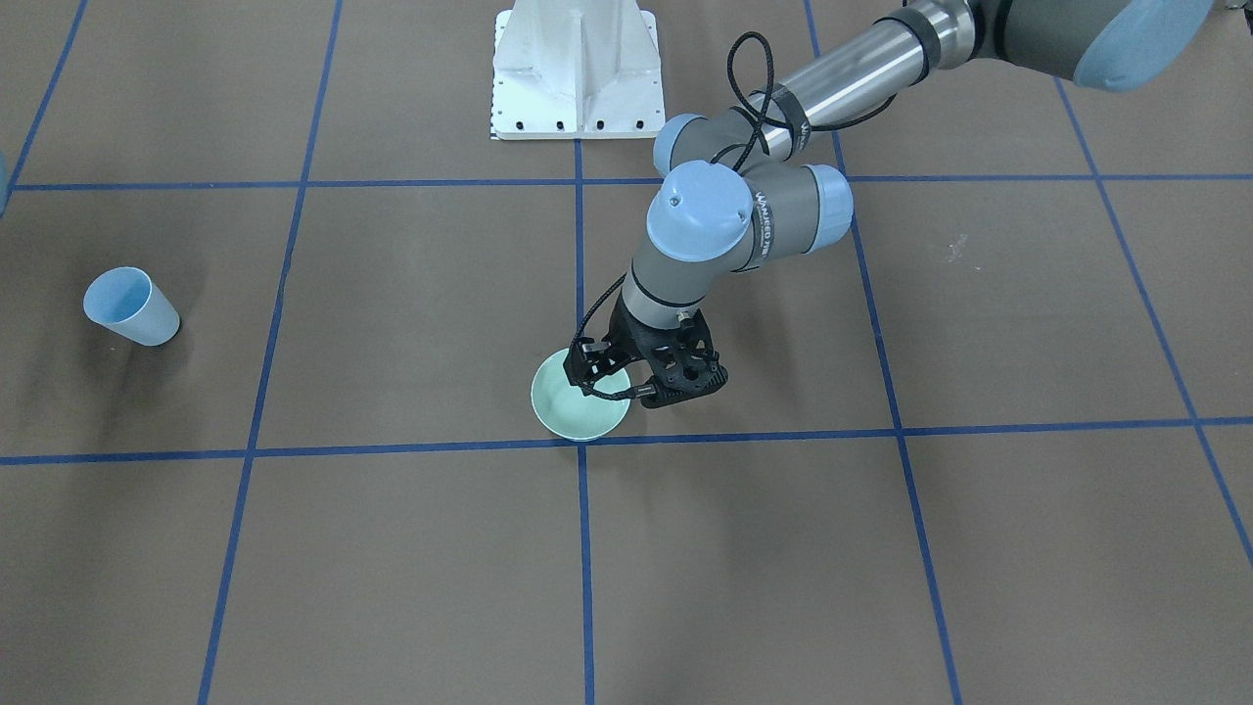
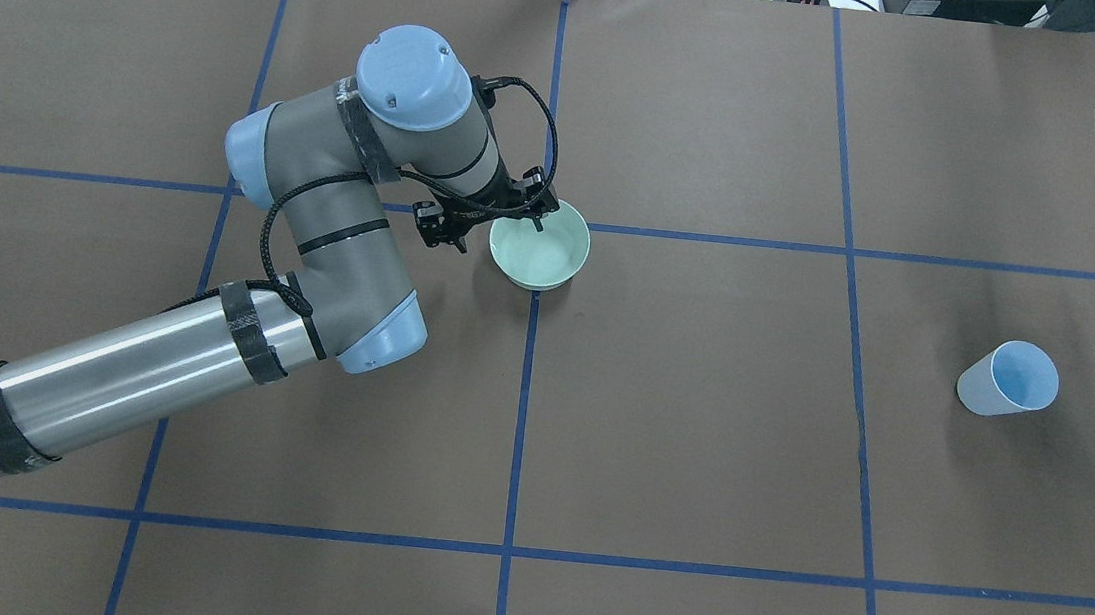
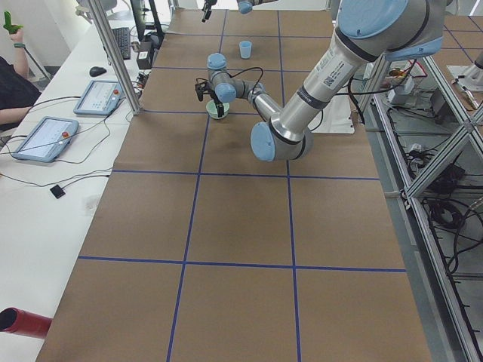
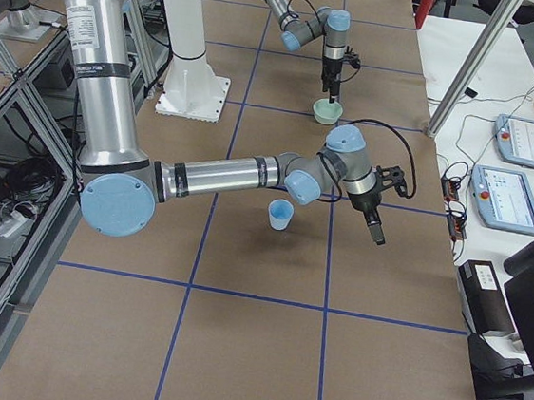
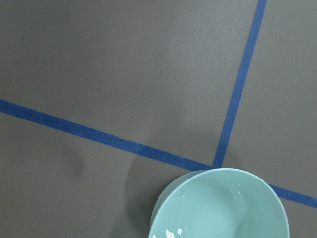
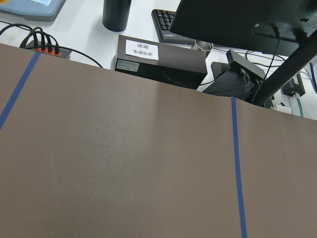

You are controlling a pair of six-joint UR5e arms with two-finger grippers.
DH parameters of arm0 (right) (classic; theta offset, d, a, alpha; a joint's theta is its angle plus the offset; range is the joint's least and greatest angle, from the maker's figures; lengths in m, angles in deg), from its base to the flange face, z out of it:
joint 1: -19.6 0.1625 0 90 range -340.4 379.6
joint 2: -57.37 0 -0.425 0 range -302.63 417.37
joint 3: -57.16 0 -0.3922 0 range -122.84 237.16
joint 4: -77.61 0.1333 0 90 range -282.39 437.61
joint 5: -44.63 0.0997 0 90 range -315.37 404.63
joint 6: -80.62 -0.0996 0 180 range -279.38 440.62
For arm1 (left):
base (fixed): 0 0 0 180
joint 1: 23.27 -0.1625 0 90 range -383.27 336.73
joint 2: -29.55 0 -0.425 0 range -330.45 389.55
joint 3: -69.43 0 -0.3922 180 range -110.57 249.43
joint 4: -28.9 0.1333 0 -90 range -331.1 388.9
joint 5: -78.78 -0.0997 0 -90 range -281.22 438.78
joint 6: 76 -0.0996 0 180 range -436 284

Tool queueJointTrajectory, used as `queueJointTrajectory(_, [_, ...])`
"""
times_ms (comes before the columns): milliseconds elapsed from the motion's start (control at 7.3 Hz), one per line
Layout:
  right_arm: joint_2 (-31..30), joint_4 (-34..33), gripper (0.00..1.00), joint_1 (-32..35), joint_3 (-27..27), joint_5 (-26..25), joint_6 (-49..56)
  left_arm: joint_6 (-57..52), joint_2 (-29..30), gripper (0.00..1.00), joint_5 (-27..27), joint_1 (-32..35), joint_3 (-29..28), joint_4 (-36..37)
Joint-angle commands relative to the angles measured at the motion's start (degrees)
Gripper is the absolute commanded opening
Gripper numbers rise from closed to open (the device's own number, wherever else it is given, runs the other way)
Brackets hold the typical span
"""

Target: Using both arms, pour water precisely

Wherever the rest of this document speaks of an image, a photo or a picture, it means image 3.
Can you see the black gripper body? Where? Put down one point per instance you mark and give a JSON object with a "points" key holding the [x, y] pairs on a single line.
{"points": [[216, 99], [206, 7]]}

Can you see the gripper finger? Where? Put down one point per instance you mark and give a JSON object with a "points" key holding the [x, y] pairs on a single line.
{"points": [[206, 14], [219, 108], [200, 90]]}

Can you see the mint green bowl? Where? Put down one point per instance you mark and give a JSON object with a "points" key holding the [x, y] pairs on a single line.
{"points": [[215, 111]]}

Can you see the light blue plastic cup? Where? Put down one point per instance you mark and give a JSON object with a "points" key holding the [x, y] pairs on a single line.
{"points": [[245, 48]]}

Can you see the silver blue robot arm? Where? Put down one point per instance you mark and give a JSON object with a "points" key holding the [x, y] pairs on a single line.
{"points": [[244, 7], [398, 30]]}

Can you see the orange black power strip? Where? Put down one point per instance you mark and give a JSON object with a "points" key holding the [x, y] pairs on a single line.
{"points": [[141, 80]]}

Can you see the black rectangular box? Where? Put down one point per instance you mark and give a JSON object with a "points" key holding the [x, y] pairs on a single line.
{"points": [[145, 55]]}

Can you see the black monitor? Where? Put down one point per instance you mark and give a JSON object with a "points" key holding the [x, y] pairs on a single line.
{"points": [[147, 23]]}

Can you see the black keyboard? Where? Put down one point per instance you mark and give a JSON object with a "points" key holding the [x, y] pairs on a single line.
{"points": [[123, 40]]}

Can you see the far teach pendant tablet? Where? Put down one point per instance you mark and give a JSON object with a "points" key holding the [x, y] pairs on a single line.
{"points": [[100, 98]]}

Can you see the teach pendant tablet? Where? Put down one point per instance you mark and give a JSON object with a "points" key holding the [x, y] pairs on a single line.
{"points": [[47, 140], [100, 98]]}

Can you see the black computer mouse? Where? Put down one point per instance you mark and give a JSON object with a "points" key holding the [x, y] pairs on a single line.
{"points": [[96, 71]]}

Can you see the near teach pendant tablet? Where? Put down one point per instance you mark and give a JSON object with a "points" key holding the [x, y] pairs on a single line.
{"points": [[47, 140]]}

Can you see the small black square device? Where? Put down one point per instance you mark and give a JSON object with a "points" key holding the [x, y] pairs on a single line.
{"points": [[57, 191]]}

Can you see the seated person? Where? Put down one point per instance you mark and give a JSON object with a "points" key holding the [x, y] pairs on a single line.
{"points": [[18, 94]]}

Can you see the red cylinder bottle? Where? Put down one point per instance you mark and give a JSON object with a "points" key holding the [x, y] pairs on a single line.
{"points": [[24, 323]]}

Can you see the aluminium frame post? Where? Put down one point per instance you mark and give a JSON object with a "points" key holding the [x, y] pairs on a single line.
{"points": [[114, 54]]}

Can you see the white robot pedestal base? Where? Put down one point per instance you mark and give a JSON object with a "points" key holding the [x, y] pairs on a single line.
{"points": [[336, 118]]}

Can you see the aluminium side frame rail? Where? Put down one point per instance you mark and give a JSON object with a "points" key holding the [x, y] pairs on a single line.
{"points": [[433, 140]]}

